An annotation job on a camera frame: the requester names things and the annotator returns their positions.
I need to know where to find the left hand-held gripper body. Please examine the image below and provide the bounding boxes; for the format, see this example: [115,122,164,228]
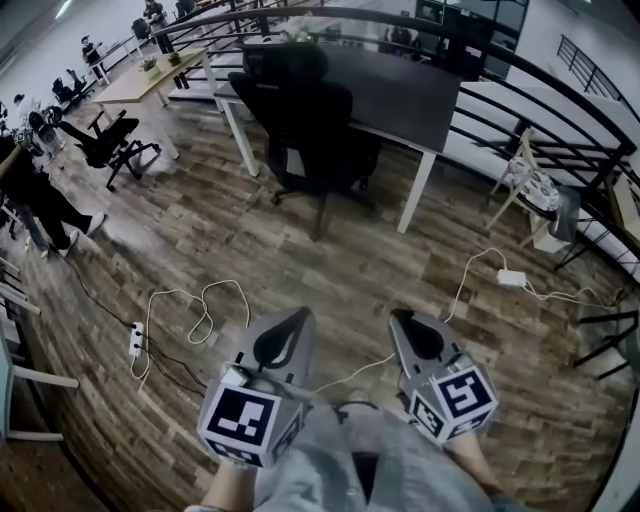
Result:
[197,349,312,469]

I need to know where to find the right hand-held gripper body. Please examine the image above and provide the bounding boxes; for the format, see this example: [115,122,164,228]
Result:
[399,352,500,446]

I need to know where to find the black mesh office chair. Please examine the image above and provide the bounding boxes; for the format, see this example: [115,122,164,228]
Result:
[227,42,382,242]

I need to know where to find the person's left forearm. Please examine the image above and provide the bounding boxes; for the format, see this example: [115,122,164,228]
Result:
[199,459,261,507]

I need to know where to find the person's right forearm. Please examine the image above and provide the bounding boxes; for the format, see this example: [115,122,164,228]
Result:
[444,434,502,496]

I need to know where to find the wooden chair with patterned cushion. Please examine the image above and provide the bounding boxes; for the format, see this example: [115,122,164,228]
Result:
[487,127,562,249]

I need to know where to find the person's white shoe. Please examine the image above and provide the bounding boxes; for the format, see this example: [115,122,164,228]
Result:
[342,388,374,409]

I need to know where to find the person's light grey trousers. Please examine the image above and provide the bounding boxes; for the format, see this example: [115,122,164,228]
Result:
[254,399,504,512]

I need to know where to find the white box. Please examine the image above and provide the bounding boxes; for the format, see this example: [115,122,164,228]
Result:
[532,219,566,254]

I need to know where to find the wooden desk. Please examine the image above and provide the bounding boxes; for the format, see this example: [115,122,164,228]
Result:
[607,169,640,242]

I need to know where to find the black desk with white legs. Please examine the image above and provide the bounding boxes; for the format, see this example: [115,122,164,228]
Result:
[213,42,464,235]

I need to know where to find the black metal railing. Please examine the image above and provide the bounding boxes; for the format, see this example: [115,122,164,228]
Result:
[152,7,640,281]

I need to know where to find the light wooden table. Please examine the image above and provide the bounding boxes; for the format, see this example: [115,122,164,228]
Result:
[92,47,211,161]

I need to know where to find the black cabinet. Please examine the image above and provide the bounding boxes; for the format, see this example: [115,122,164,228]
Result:
[414,0,530,81]

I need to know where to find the white vase with flowers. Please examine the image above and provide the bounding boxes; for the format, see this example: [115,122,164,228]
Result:
[287,17,317,45]

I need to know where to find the white floor cable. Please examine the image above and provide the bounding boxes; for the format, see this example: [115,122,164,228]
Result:
[442,247,619,324]
[130,279,251,396]

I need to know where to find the black floor cable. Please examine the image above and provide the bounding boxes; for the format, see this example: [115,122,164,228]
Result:
[64,259,211,396]

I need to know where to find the white metal furniture frame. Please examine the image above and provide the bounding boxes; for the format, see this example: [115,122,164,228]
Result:
[0,259,81,442]

